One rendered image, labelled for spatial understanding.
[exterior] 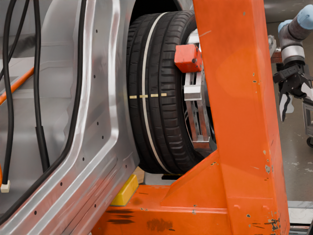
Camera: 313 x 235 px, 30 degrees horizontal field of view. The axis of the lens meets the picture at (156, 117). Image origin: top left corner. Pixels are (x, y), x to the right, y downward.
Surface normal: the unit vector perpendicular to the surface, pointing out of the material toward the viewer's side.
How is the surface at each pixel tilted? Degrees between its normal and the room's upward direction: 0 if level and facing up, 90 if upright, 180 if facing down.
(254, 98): 90
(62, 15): 37
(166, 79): 58
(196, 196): 90
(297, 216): 0
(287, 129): 0
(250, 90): 90
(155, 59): 45
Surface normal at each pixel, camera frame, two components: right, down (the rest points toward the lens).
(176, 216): -0.33, 0.44
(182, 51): -0.37, -0.33
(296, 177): -0.19, -0.90
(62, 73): -0.38, -0.03
